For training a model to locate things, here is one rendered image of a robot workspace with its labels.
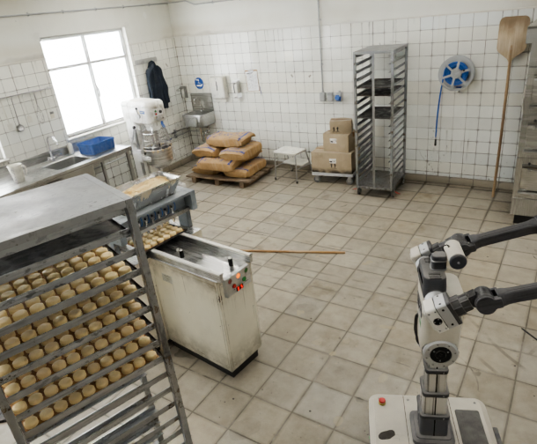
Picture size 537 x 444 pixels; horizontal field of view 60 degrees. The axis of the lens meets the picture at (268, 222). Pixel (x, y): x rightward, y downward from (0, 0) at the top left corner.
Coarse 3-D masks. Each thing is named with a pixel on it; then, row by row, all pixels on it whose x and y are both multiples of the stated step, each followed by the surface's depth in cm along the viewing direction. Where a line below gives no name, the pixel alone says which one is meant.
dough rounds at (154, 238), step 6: (162, 228) 362; (168, 228) 363; (174, 228) 359; (180, 228) 358; (144, 234) 355; (150, 234) 354; (156, 234) 354; (162, 234) 351; (168, 234) 350; (174, 234) 352; (132, 240) 347; (144, 240) 346; (150, 240) 344; (156, 240) 347; (162, 240) 344; (132, 246) 343; (144, 246) 337; (150, 246) 336
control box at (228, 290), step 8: (248, 264) 314; (232, 272) 306; (240, 272) 309; (248, 272) 315; (224, 280) 298; (232, 280) 304; (240, 280) 310; (248, 280) 317; (224, 288) 301; (232, 288) 305; (240, 288) 312; (224, 296) 305
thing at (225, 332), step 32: (192, 256) 332; (224, 256) 327; (160, 288) 346; (192, 288) 317; (192, 320) 334; (224, 320) 310; (256, 320) 339; (192, 352) 360; (224, 352) 324; (256, 352) 352
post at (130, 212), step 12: (132, 204) 172; (132, 216) 173; (132, 228) 174; (144, 252) 181; (144, 264) 182; (144, 276) 183; (156, 300) 190; (156, 312) 192; (156, 324) 194; (168, 348) 201; (168, 360) 202; (168, 372) 204; (180, 396) 213; (180, 408) 215; (180, 420) 217
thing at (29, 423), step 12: (132, 360) 206; (144, 360) 203; (120, 372) 200; (96, 384) 192; (108, 384) 194; (72, 396) 187; (84, 396) 189; (48, 408) 183; (60, 408) 182; (24, 420) 181; (36, 420) 178
